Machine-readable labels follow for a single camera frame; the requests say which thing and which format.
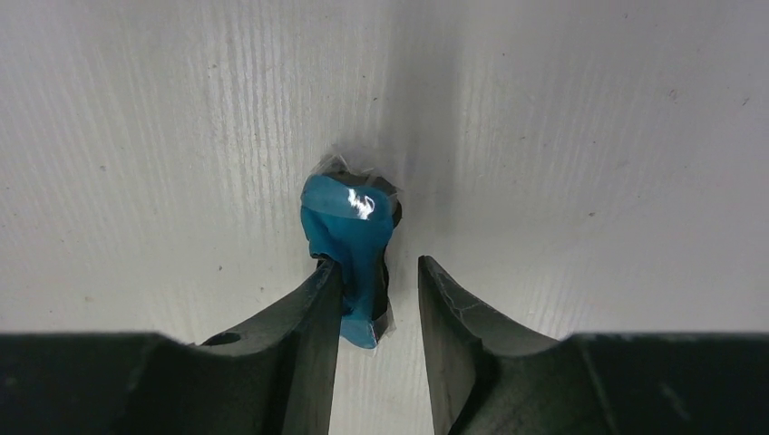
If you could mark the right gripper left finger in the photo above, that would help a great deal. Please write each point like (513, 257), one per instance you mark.
(271, 374)

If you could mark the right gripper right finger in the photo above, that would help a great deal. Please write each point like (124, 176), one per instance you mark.
(488, 374)

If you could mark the blue whiteboard eraser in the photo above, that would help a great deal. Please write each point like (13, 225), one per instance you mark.
(349, 216)

